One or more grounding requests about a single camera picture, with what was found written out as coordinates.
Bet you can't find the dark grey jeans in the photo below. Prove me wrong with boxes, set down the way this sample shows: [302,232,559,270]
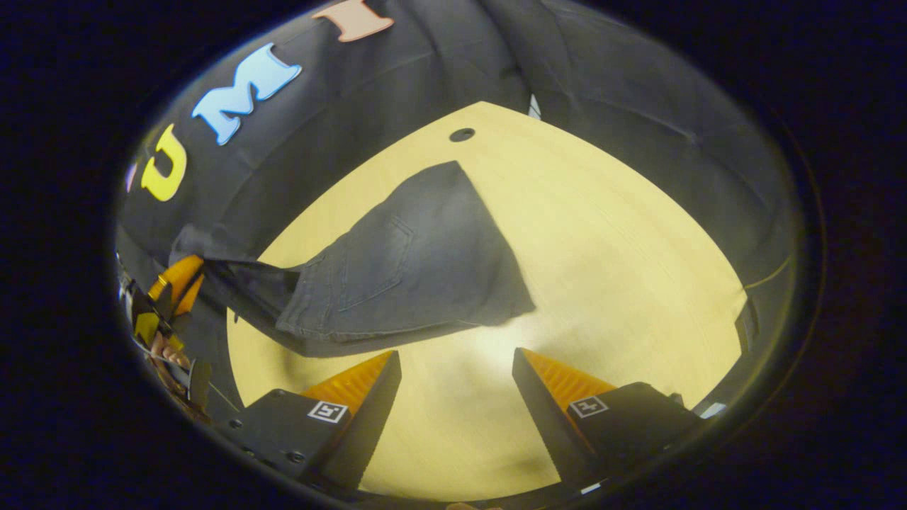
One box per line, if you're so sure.
[170,161,536,358]

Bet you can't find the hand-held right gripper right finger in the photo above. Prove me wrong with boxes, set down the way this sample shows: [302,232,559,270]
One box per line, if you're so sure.
[512,347,702,489]

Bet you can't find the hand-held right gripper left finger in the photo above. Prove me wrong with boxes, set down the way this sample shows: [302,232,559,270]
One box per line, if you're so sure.
[230,350,402,493]

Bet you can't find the black backdrop cloth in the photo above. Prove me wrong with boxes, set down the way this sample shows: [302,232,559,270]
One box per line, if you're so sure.
[117,0,805,419]

